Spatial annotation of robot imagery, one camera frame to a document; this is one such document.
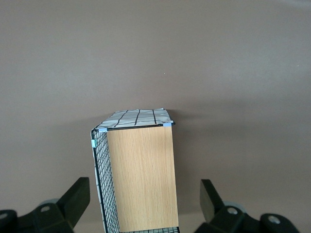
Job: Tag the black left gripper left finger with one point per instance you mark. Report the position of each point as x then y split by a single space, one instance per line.
70 208

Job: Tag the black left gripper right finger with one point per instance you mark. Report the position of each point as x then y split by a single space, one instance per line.
218 218

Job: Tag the brown table mat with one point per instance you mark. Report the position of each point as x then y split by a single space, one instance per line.
218 60

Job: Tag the light wooden shelf board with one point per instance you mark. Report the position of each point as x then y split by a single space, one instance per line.
143 174

